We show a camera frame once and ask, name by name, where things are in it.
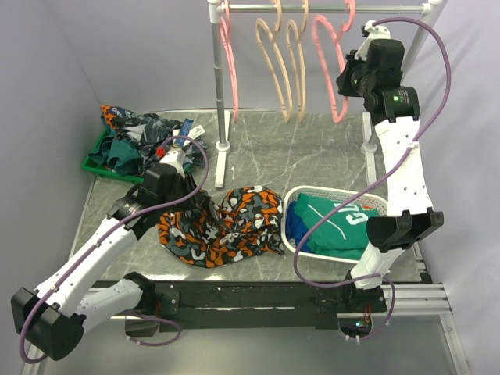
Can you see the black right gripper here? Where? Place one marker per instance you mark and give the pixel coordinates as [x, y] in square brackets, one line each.
[351, 62]

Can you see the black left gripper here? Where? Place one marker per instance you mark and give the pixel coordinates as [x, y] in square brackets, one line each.
[188, 183]

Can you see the orange camouflage shorts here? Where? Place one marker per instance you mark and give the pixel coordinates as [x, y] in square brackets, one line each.
[250, 219]

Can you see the pink hanger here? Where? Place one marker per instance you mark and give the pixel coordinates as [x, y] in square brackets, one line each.
[320, 20]
[226, 42]

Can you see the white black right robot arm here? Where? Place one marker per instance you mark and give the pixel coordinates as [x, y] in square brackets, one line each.
[410, 215]

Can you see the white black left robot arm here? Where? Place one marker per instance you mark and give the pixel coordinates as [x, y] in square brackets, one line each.
[52, 319]

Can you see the beige hanger right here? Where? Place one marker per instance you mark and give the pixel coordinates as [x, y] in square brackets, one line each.
[295, 49]

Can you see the beige hanger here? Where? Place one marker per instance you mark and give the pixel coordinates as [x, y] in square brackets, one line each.
[295, 49]
[284, 96]

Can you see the beige hanger left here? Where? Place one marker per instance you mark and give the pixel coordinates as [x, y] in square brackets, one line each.
[284, 96]

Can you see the blue white clothing tag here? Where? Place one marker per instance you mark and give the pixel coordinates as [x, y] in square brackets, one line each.
[186, 132]

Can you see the dark patterned garment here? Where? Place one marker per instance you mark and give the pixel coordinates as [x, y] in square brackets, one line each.
[145, 131]

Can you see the teal garment in tray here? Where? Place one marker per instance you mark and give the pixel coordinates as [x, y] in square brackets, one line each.
[117, 154]

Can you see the blue garment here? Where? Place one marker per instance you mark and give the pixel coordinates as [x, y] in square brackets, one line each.
[295, 229]

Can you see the green plastic tray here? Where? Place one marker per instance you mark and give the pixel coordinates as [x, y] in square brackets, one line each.
[102, 171]

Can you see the white plastic laundry basket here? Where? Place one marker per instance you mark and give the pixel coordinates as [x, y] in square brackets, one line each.
[333, 194]

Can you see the green jersey garment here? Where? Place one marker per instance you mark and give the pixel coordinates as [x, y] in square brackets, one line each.
[343, 236]

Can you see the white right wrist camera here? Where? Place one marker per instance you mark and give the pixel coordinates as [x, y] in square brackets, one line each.
[371, 32]

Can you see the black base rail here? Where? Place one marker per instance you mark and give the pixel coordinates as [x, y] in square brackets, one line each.
[196, 305]

